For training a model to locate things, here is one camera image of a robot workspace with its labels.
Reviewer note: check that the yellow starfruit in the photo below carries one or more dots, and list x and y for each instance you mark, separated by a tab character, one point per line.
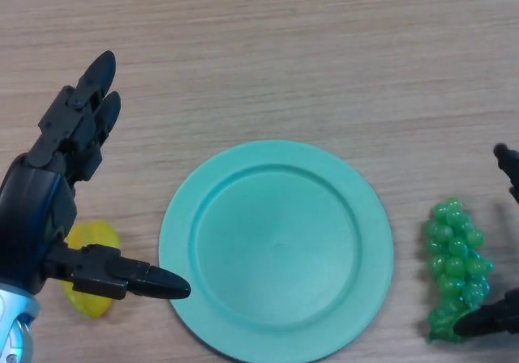
97	233

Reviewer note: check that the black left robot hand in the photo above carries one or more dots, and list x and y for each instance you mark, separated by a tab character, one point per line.
36	217

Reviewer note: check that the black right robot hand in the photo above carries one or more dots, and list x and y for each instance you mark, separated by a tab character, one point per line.
486	318

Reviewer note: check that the round green plate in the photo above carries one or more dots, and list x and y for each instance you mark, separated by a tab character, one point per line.
275	253

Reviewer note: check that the green grape bunch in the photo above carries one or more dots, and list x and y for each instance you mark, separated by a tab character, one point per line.
450	249

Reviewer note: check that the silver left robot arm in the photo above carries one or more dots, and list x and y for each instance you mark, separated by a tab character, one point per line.
16	322

